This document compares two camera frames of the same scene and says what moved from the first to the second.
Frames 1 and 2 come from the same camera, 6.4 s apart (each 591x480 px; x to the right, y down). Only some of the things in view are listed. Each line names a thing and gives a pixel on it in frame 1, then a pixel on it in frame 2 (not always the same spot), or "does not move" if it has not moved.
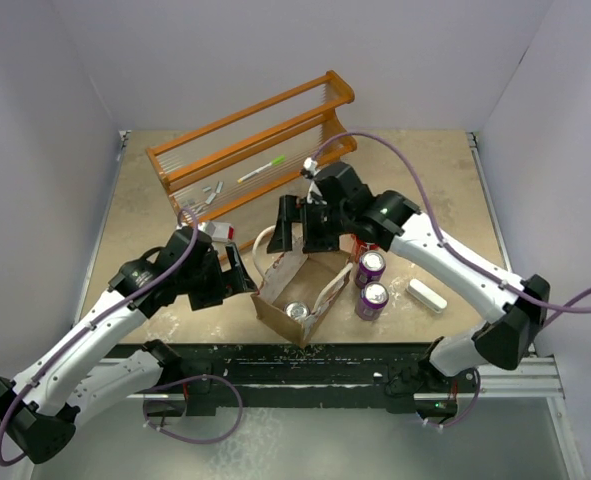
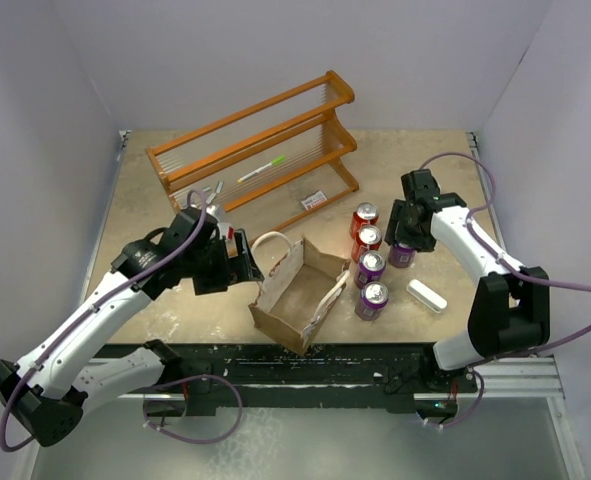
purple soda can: (370, 267) does not move
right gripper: (290, 211) → (423, 243)
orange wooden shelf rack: (256, 149) does not move
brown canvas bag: (298, 287) does not move
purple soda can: (372, 301) does not move
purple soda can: (297, 310) → (402, 255)
